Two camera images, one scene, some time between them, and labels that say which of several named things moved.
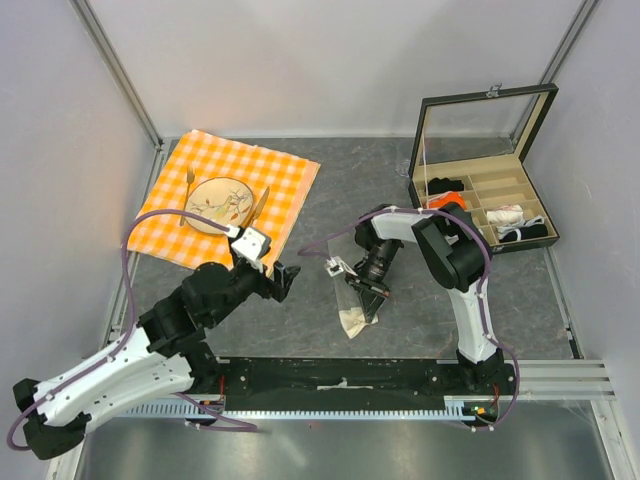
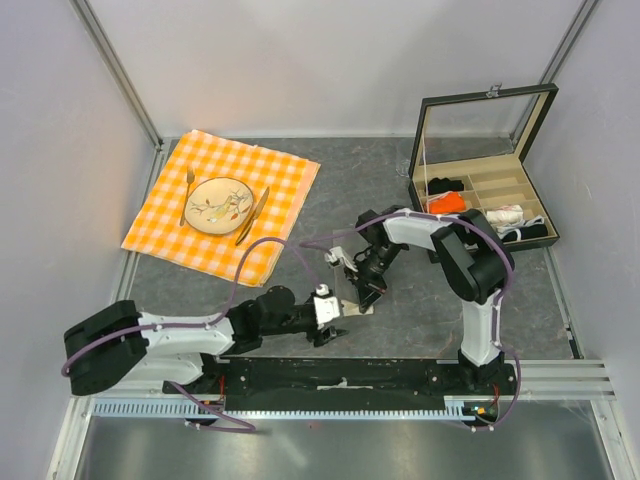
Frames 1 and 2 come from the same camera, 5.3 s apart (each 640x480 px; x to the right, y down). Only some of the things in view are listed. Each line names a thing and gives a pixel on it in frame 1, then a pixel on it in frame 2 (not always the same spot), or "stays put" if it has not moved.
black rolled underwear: (439, 186) stays put
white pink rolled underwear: (505, 214) stays put
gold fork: (190, 174) stays put
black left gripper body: (246, 281) to (300, 321)
